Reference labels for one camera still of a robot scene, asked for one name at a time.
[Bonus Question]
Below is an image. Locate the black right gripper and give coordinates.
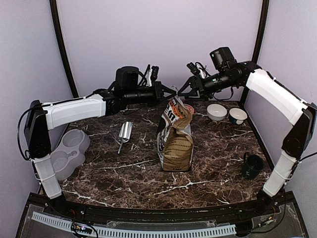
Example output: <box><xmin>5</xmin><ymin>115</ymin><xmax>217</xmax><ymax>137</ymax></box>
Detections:
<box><xmin>178</xmin><ymin>70</ymin><xmax>238</xmax><ymax>101</ymax></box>

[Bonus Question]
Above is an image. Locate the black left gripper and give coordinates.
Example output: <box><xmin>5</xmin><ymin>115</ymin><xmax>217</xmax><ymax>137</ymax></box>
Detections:
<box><xmin>125</xmin><ymin>81</ymin><xmax>177</xmax><ymax>107</ymax></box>

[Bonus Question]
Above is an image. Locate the brown pet food bag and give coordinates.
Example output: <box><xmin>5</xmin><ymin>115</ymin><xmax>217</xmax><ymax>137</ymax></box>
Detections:
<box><xmin>157</xmin><ymin>95</ymin><xmax>194</xmax><ymax>172</ymax></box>

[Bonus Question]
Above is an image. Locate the silver metal scoop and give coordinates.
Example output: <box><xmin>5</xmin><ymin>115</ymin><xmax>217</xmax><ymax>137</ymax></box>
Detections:
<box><xmin>117</xmin><ymin>121</ymin><xmax>133</xmax><ymax>154</ymax></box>

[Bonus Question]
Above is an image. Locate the translucent double pet bowl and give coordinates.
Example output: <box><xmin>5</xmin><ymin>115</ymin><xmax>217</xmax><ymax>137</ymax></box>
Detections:
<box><xmin>51</xmin><ymin>129</ymin><xmax>90</xmax><ymax>181</ymax></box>

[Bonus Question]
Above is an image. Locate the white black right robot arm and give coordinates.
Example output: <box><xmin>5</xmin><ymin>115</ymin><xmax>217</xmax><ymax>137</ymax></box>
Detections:
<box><xmin>178</xmin><ymin>47</ymin><xmax>317</xmax><ymax>215</ymax></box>

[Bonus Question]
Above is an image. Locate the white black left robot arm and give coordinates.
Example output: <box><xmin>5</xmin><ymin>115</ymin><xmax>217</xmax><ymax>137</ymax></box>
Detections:
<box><xmin>20</xmin><ymin>66</ymin><xmax>176</xmax><ymax>216</ymax></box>

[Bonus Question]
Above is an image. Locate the red patterned bowl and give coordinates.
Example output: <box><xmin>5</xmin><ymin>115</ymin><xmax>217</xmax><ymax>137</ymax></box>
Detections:
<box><xmin>184</xmin><ymin>104</ymin><xmax>195</xmax><ymax>114</ymax></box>

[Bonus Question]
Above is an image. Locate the white ceramic bowl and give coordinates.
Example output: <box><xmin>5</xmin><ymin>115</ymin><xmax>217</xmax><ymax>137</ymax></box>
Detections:
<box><xmin>207</xmin><ymin>104</ymin><xmax>227</xmax><ymax>121</ymax></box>

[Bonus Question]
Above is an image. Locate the dark rimmed white bowl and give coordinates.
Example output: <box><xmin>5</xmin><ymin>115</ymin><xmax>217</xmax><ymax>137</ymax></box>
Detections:
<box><xmin>228</xmin><ymin>108</ymin><xmax>248</xmax><ymax>125</ymax></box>

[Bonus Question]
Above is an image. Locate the dark green mug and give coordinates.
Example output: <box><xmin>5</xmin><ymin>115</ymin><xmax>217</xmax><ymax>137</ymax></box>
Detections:
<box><xmin>242</xmin><ymin>152</ymin><xmax>264</xmax><ymax>180</ymax></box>

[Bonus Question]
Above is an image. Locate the black corner frame post right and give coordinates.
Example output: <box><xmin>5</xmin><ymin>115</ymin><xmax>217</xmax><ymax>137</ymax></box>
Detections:
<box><xmin>252</xmin><ymin>0</ymin><xmax>269</xmax><ymax>63</ymax></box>

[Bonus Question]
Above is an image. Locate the black corner frame post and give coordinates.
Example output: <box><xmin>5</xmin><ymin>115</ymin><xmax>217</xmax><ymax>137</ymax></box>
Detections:
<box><xmin>252</xmin><ymin>0</ymin><xmax>269</xmax><ymax>63</ymax></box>
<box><xmin>49</xmin><ymin>0</ymin><xmax>79</xmax><ymax>98</ymax></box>

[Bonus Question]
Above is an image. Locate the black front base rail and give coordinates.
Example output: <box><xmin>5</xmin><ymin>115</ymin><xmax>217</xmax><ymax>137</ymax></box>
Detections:
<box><xmin>24</xmin><ymin>193</ymin><xmax>284</xmax><ymax>225</ymax></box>

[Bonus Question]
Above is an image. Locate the black corner frame post left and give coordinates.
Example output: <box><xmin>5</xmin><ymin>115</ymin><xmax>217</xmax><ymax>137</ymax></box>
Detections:
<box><xmin>49</xmin><ymin>0</ymin><xmax>79</xmax><ymax>98</ymax></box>

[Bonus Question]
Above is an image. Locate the white cable duct strip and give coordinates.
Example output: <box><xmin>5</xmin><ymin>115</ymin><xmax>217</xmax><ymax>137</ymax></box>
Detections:
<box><xmin>31</xmin><ymin>212</ymin><xmax>236</xmax><ymax>238</ymax></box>

